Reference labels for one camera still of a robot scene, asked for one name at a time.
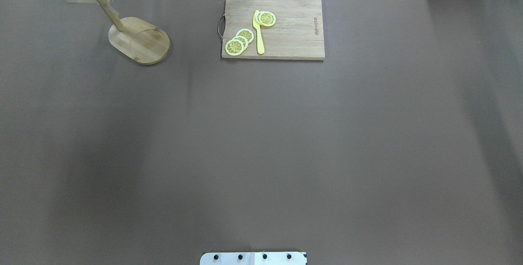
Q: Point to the upper lemon slice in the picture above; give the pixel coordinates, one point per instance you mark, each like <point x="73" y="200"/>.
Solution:
<point x="246" y="33"/>

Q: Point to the middle lemon slice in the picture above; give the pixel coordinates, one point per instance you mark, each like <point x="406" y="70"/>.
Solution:
<point x="244" y="41"/>

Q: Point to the wooden cutting board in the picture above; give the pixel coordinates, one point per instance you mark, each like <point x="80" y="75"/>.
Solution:
<point x="297" y="34"/>

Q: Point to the yellow plastic knife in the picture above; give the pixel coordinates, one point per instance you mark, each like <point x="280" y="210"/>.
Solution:
<point x="259" y="39"/>

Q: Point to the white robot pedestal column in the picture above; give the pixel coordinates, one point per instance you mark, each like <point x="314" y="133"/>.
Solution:
<point x="254" y="258"/>

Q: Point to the lemon slice stack end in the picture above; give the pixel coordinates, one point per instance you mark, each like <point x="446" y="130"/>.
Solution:
<point x="234" y="48"/>

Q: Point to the wooden cup storage rack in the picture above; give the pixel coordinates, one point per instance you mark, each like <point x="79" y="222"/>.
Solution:
<point x="137" y="39"/>

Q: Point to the lemon slice by knife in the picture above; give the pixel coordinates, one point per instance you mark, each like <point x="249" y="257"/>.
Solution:
<point x="266" y="18"/>

